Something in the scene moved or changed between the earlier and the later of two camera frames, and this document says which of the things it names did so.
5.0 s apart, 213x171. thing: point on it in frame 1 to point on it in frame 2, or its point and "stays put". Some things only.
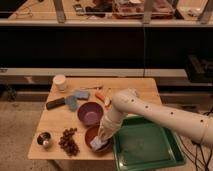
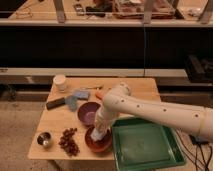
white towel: (97, 143) to (96, 134)
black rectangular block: (55, 103) stays put
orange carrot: (100, 96) stays put
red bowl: (91, 133) stays put
